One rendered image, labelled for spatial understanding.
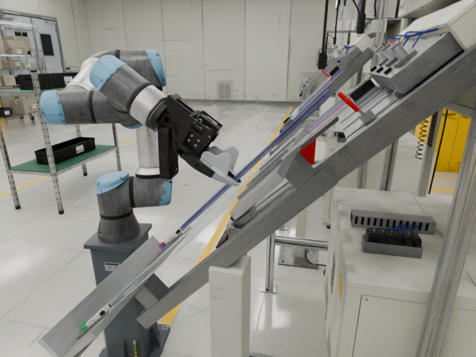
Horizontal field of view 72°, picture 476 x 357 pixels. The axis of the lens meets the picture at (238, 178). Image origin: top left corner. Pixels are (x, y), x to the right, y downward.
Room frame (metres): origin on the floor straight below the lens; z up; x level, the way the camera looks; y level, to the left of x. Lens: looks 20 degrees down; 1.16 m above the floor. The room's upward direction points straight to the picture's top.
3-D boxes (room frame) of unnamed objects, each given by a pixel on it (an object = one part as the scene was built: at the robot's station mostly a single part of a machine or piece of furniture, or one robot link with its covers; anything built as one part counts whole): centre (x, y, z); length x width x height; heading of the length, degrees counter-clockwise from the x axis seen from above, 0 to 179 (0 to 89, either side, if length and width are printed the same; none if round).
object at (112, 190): (1.10, 0.44, 0.72); 0.13 x 0.12 x 0.14; 100
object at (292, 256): (1.80, -0.38, 0.39); 0.24 x 0.24 x 0.78; 77
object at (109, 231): (1.10, 0.44, 0.60); 0.15 x 0.15 x 0.10
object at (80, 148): (2.89, 1.53, 0.41); 0.57 x 0.17 x 0.11; 167
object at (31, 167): (2.89, 1.53, 0.55); 0.91 x 0.46 x 1.10; 167
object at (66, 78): (2.89, 1.53, 1.01); 0.57 x 0.17 x 0.11; 167
